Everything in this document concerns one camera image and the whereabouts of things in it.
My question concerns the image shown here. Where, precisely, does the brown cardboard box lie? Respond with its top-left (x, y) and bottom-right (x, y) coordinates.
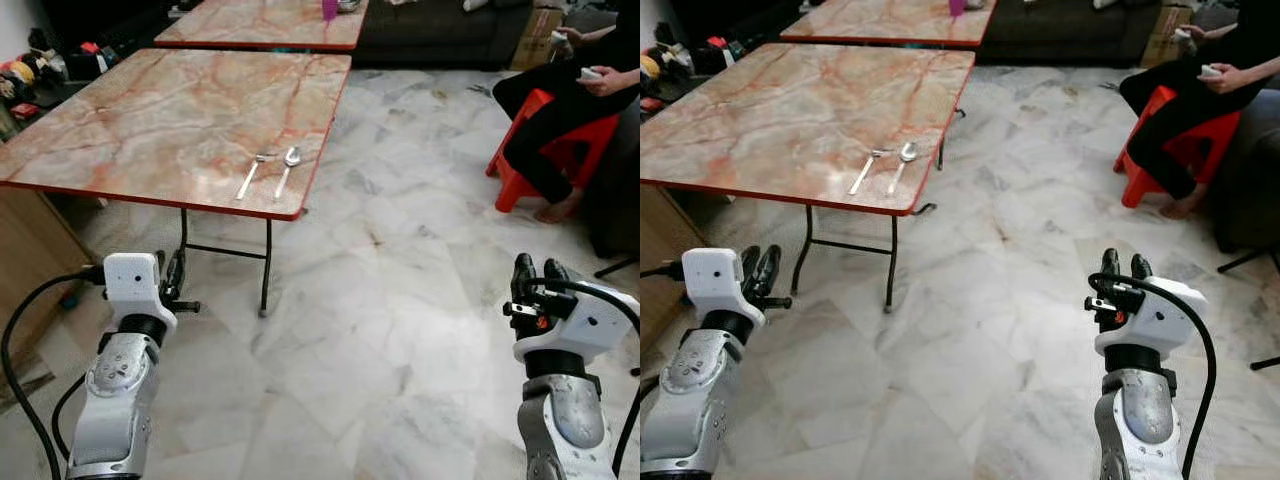
top-left (512, 8), bottom-right (563, 71)
top-left (1142, 5), bottom-right (1191, 69)

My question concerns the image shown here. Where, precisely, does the person in black clothes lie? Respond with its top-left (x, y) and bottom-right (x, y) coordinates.
top-left (491, 0), bottom-right (641, 224)
top-left (1117, 0), bottom-right (1280, 220)

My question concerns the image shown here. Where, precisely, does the red plastic stool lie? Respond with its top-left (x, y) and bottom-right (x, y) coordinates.
top-left (1113, 85), bottom-right (1241, 209)
top-left (487, 88), bottom-right (621, 214)

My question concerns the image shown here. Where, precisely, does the steel fork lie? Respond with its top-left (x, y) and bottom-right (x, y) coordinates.
top-left (849, 148), bottom-right (891, 196)
top-left (236, 152), bottom-right (276, 201)

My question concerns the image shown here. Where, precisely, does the steel spoon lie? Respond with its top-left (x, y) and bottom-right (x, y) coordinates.
top-left (886, 142), bottom-right (919, 196)
top-left (274, 147), bottom-right (303, 199)

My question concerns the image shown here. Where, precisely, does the dark armchair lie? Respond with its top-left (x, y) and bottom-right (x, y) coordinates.
top-left (583, 100), bottom-right (641, 259)
top-left (1205, 88), bottom-right (1280, 253)

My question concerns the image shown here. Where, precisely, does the dark grey sofa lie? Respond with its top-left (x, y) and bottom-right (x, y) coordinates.
top-left (355, 0), bottom-right (536, 72)
top-left (980, 0), bottom-right (1166, 69)

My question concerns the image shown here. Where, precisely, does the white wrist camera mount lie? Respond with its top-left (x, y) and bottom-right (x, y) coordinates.
top-left (681, 247), bottom-right (767, 330)
top-left (102, 252), bottom-right (180, 337)
top-left (514, 279), bottom-right (641, 364)
top-left (1094, 277), bottom-right (1210, 360)

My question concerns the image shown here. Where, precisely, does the person's left hand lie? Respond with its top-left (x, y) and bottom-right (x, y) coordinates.
top-left (1205, 62), bottom-right (1251, 94)
top-left (585, 65), bottom-right (629, 98)

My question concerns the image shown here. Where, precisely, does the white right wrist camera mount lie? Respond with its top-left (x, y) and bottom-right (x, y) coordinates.
top-left (514, 279), bottom-right (641, 364)
top-left (1094, 277), bottom-right (1210, 360)

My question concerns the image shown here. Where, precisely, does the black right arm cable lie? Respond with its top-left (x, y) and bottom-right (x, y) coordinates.
top-left (1088, 271), bottom-right (1220, 480)
top-left (520, 276), bottom-right (641, 479)

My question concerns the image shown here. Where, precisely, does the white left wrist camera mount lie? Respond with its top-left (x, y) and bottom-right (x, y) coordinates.
top-left (681, 247), bottom-right (767, 330)
top-left (102, 252), bottom-right (180, 337)

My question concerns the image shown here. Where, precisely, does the marble-top folding table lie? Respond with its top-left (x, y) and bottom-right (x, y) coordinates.
top-left (779, 0), bottom-right (999, 50)
top-left (640, 42), bottom-right (977, 315)
top-left (0, 47), bottom-right (354, 319)
top-left (154, 0), bottom-right (370, 54)

